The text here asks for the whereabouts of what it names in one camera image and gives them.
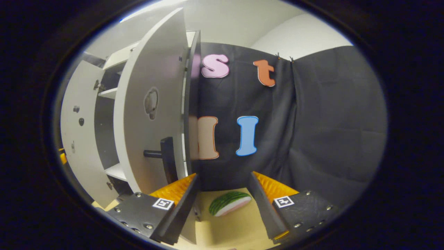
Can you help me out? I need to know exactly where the white and grey cabinet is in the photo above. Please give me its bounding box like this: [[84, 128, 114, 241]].
[[82, 31, 202, 195]]

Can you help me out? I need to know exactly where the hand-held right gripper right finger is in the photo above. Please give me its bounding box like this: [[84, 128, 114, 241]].
[[248, 171, 339, 244]]

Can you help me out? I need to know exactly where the black backdrop cloth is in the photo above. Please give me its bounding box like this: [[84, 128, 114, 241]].
[[194, 42, 388, 209]]

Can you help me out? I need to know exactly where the white cabinet shelf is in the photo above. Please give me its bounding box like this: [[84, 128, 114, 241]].
[[98, 87, 118, 100], [105, 163, 128, 182]]

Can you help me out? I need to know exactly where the white cabinet door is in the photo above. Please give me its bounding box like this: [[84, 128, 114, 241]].
[[113, 8, 198, 244], [60, 60, 118, 209]]

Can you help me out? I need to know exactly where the black door handle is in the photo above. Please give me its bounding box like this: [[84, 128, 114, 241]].
[[144, 136, 178, 184]]

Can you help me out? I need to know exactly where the toy watermelon slice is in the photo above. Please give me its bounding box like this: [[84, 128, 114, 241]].
[[208, 191, 252, 217]]

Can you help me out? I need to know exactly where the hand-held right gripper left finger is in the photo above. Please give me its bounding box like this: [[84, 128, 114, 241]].
[[106, 173, 200, 245]]

